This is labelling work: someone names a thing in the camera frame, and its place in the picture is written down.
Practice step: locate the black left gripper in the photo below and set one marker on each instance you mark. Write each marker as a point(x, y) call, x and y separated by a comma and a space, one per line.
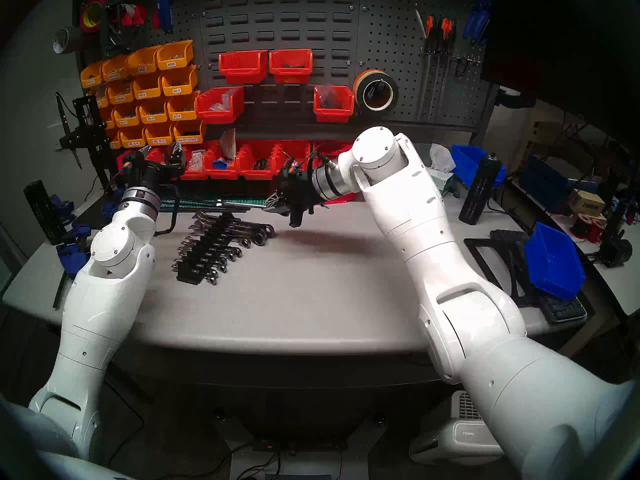
point(152, 174)

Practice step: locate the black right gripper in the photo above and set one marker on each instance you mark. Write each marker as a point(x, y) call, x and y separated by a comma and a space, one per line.
point(300, 194)

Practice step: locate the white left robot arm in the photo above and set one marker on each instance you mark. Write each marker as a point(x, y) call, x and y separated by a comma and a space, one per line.
point(105, 304)

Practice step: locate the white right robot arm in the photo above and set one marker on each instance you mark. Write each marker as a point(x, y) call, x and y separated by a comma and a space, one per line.
point(410, 209)

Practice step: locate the red stackable storage bin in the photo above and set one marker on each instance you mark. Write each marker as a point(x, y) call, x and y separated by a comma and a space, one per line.
point(222, 174)
point(156, 155)
point(195, 174)
point(345, 200)
point(256, 174)
point(295, 148)
point(121, 158)
point(330, 146)

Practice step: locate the yellow bin labelled M2.5-5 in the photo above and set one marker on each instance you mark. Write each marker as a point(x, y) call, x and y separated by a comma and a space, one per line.
point(159, 134)

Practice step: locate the yellow bin labelled M2.5-6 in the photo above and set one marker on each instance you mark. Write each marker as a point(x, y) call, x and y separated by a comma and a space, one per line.
point(132, 136)

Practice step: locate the largest chrome racked wrench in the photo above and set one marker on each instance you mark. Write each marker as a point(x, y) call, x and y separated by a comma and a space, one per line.
point(251, 226)

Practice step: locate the yellow bin labelled M4-0.7 HEX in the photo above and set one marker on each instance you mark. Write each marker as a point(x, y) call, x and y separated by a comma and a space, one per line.
point(189, 132)

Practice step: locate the clear labelled screw bags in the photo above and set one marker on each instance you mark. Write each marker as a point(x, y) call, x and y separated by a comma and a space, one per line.
point(196, 160)

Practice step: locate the yellow bin labelled M3-8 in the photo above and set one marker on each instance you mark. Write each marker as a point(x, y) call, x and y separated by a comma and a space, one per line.
point(152, 111)

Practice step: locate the chrome racked ratchet wrench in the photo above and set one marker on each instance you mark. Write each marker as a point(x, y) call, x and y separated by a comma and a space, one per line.
point(221, 268)
point(245, 233)
point(235, 240)
point(227, 249)
point(231, 257)

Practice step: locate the yellow bin labelled M2.5-8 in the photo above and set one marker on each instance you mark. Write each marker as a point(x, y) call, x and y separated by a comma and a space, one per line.
point(115, 140)

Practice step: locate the yellow bin labelled M3-6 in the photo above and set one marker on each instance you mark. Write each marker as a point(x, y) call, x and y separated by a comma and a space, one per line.
point(182, 108)

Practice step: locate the yellow bin labelled M3-12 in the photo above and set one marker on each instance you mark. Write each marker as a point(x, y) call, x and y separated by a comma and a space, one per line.
point(126, 115)

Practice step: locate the green cutting mat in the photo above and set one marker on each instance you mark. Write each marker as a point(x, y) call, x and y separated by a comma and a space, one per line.
point(200, 203)

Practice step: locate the yellow bin labelled M3-16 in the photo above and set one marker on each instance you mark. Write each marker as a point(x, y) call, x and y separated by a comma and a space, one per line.
point(107, 116)

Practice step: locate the clear packet of parts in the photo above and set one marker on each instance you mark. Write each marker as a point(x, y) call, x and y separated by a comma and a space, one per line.
point(227, 144)

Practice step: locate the yellow bin labelled M4-6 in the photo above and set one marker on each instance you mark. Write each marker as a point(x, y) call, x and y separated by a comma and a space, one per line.
point(146, 86)

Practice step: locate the blue bar clamp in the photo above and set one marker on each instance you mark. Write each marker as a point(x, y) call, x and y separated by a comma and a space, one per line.
point(80, 231)
point(112, 204)
point(62, 206)
point(72, 261)

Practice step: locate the red hanging storage bin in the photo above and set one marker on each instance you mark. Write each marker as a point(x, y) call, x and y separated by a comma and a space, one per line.
point(243, 66)
point(219, 115)
point(333, 114)
point(291, 73)

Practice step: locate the black soldering iron stand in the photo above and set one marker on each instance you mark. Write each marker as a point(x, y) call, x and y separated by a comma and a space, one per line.
point(90, 134)

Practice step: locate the yellow bin labelled M4X4X6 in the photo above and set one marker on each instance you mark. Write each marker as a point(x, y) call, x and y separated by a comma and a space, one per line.
point(121, 91)

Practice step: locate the yellow bin labelled M3-4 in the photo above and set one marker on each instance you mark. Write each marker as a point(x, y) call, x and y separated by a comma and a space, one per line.
point(178, 81)

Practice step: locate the yellow bin labelled M4X6X6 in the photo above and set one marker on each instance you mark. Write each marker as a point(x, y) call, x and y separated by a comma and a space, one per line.
point(102, 96)

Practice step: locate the clear plastic parts box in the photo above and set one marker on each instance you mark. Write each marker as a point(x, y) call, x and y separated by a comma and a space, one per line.
point(222, 101)

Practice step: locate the yellow bin labelled M3X8 BAD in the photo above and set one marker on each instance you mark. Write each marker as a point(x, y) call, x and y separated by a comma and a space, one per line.
point(115, 68)

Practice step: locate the yellow bin labelled M3X6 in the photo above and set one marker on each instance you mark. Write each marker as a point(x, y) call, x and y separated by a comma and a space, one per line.
point(174, 55)

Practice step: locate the smallest chrome racked wrench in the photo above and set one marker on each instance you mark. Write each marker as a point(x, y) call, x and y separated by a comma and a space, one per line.
point(212, 280)

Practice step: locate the black soldering iron pen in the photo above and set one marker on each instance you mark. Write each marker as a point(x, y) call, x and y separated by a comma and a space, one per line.
point(63, 114)

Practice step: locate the yellow bin labelled M3X5X4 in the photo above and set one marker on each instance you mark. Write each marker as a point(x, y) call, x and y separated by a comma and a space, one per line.
point(92, 74)

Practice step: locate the black wrench holder rack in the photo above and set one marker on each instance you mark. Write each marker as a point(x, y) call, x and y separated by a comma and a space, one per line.
point(190, 278)

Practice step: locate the clear bag black parts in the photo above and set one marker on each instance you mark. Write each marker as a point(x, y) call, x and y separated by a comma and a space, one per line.
point(327, 95)

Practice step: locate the black screw clamp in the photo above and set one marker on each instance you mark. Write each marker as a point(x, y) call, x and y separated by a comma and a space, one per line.
point(112, 34)

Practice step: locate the black ribbed cylinder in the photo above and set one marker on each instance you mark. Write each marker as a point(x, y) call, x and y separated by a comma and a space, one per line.
point(44, 211)
point(480, 189)

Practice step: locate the large orange white tape roll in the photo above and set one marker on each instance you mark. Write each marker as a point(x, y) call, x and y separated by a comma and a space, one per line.
point(361, 86)

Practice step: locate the red yellow tape roll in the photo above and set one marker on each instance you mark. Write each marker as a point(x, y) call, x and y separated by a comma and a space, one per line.
point(85, 16)

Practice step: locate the Kimtech tissue box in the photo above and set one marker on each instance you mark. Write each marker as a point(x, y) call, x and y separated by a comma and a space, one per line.
point(440, 156)

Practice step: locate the blue plastic bin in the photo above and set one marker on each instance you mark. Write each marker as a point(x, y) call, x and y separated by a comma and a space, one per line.
point(552, 259)
point(467, 164)

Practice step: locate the grey pegboard back panel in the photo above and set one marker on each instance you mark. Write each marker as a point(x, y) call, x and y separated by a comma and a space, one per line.
point(380, 39)

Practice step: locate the black carabiner hook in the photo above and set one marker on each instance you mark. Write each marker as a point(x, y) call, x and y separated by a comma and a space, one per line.
point(459, 69)

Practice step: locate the black power strip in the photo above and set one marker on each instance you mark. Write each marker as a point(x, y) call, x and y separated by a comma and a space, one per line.
point(295, 445)

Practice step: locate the dark blue crate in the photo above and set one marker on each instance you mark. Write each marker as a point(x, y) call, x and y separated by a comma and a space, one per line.
point(542, 179)

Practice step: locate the white Coway air purifier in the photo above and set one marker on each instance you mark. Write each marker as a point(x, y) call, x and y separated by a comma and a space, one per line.
point(440, 439)

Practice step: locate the black computer keyboard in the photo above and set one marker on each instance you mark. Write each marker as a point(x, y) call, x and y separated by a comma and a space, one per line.
point(565, 309)

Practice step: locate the small cardboard box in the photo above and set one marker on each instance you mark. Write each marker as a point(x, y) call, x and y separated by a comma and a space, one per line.
point(585, 201)

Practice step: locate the black computer monitor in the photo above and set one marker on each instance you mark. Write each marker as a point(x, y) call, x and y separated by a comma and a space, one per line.
point(560, 44)

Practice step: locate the black bench device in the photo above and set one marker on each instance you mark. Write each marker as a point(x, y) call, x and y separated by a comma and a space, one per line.
point(616, 249)

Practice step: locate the grey duct tape roll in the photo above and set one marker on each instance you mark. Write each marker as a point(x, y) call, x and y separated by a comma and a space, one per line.
point(62, 40)

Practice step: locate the black flat frame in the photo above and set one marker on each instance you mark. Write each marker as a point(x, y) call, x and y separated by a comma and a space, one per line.
point(531, 300)

